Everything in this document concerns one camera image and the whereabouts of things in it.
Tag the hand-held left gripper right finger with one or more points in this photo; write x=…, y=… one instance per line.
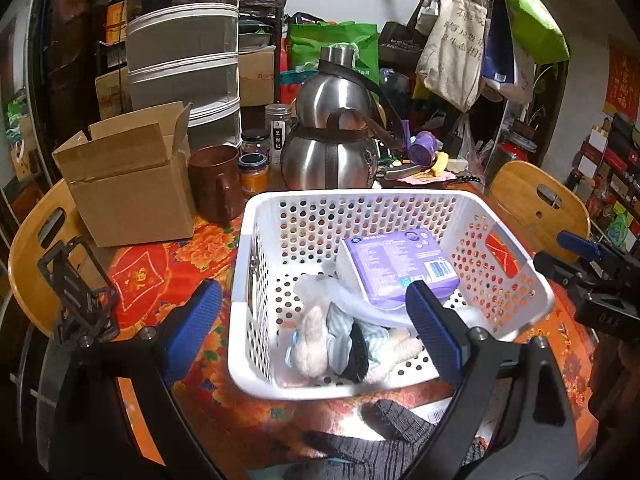
x=432, y=332

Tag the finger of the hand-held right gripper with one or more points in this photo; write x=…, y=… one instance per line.
x=560, y=267
x=577, y=246

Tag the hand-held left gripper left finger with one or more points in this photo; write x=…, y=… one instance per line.
x=192, y=332

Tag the small black cloth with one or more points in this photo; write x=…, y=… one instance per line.
x=356, y=355

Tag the purple tissue pack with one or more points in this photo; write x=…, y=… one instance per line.
x=395, y=260

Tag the white plush toy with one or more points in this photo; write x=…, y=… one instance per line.
x=310, y=347

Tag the white perforated plastic basket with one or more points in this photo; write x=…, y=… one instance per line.
x=350, y=195

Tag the wooden chair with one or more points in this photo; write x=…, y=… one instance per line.
x=30, y=265
x=520, y=200

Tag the shelf of packaged goods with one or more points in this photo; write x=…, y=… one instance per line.
x=610, y=175

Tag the dark knit glove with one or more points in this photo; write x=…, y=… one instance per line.
x=375, y=440

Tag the black phone stand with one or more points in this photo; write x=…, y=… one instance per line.
x=75, y=295

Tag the potted plant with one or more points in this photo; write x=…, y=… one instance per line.
x=535, y=115

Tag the open cardboard box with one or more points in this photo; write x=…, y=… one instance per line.
x=130, y=200

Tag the brown mug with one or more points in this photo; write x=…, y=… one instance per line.
x=212, y=185

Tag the small yellow item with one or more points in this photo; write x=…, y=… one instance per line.
x=440, y=164

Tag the orange jar blue lid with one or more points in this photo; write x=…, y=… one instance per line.
x=253, y=177

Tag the purple plastic cup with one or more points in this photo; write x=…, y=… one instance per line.
x=421, y=147

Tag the dark lid glass jar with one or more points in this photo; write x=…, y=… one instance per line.
x=255, y=142

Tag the stainless steel kettle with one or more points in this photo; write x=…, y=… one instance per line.
x=325, y=160

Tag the blue and white hanging bag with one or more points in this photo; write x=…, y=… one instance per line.
x=502, y=55

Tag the tall glass jar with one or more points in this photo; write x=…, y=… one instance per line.
x=277, y=132

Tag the beige canvas tote bag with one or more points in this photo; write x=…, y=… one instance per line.
x=452, y=55

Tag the bright green hanging bag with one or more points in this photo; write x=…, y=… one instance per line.
x=535, y=15

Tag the flat cardboard box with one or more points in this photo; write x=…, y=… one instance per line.
x=111, y=95

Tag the black fabric bag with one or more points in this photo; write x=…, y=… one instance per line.
x=400, y=40

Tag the tiered mesh storage rack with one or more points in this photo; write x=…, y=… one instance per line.
x=182, y=35

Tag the green shopping bag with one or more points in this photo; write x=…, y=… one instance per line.
x=330, y=40

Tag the red wall poster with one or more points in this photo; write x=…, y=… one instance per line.
x=622, y=80

